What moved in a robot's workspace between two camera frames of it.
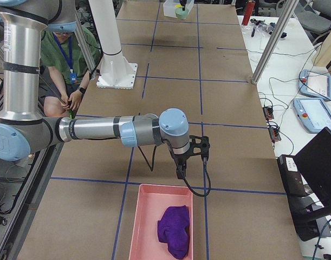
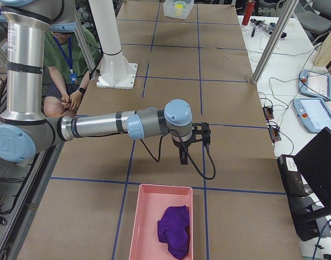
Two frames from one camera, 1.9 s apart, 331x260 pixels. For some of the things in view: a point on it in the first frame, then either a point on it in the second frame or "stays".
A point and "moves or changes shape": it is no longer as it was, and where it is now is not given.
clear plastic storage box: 169,9 stays
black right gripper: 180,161 to 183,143
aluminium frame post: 288,8 stays
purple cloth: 173,229 stays
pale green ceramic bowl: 181,13 moves or changes shape
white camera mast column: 105,25 stays
